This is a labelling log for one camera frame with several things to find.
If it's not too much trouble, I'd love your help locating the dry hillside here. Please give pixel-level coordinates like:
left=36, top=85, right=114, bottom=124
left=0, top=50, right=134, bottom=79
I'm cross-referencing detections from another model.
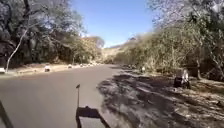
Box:
left=101, top=36, right=138, bottom=64

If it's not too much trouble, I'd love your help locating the row of white roadside blocks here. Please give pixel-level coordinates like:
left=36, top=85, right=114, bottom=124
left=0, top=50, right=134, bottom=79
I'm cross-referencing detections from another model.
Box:
left=0, top=61, right=98, bottom=75

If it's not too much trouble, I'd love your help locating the dirt verge with dry leaves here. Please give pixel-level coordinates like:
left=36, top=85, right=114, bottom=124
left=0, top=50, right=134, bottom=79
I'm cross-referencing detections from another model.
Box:
left=99, top=64, right=224, bottom=128

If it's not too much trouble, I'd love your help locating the grey asphalt road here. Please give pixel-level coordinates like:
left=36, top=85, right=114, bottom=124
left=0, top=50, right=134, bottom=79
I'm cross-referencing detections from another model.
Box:
left=0, top=63, right=141, bottom=128

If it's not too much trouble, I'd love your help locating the row of dark trees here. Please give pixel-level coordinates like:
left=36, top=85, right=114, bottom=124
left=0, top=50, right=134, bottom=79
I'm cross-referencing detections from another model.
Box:
left=112, top=0, right=224, bottom=83

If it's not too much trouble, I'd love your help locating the row of leafy trees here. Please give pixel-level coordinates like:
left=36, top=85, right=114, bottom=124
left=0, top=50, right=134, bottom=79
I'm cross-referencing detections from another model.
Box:
left=0, top=0, right=106, bottom=69

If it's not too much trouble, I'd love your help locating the pale dirt verge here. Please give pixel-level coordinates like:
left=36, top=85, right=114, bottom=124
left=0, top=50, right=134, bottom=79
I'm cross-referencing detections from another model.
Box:
left=0, top=62, right=96, bottom=77

